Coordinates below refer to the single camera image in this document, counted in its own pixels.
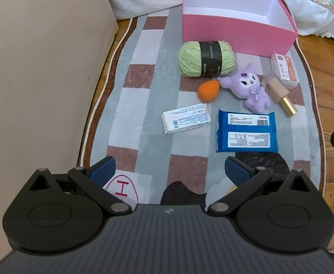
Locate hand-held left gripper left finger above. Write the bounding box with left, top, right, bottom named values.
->
left=27, top=156, right=133, bottom=214

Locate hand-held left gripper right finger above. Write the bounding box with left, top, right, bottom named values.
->
left=205, top=156, right=317, bottom=214

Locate white bed skirt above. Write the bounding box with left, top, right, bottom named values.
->
left=103, top=0, right=334, bottom=46

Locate checked rug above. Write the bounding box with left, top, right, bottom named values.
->
left=83, top=14, right=327, bottom=206

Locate green yarn ball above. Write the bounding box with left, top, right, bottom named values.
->
left=178, top=40, right=236, bottom=78

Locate beige bottle with gold cap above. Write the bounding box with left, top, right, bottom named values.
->
left=260, top=73, right=298, bottom=117

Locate beige cabinet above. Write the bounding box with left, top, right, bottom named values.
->
left=0, top=0, right=119, bottom=269

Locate purple plush toy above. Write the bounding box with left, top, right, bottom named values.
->
left=218, top=63, right=271, bottom=114

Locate orange makeup sponge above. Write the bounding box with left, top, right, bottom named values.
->
left=197, top=80, right=220, bottom=103

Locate pink cardboard box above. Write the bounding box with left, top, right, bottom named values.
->
left=182, top=0, right=299, bottom=58

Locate small orange and white box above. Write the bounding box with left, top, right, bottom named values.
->
left=270, top=53, right=298, bottom=90

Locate white wipes packet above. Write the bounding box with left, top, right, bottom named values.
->
left=161, top=103, right=211, bottom=134

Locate blue wipes packet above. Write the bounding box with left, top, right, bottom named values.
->
left=216, top=108, right=279, bottom=153

